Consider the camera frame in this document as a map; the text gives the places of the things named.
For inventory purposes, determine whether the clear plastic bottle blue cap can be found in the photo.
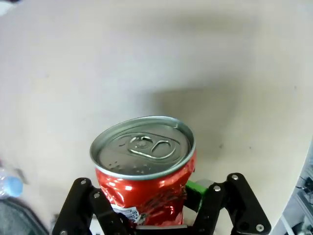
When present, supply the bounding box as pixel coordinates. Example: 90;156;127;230
0;167;24;199

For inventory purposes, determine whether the dark mesh basket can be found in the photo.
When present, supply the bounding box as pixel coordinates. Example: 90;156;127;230
0;197;49;235

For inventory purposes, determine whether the grey metal frame equipment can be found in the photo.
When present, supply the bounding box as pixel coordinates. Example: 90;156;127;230
270;149;313;235

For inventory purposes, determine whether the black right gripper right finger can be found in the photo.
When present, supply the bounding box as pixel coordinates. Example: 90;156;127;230
184;172;272;235

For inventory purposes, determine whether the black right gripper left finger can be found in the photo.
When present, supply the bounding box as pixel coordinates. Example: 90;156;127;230
51;177;130;235

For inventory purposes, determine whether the crushed red soda can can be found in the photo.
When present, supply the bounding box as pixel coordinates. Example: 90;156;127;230
89;116;198;229

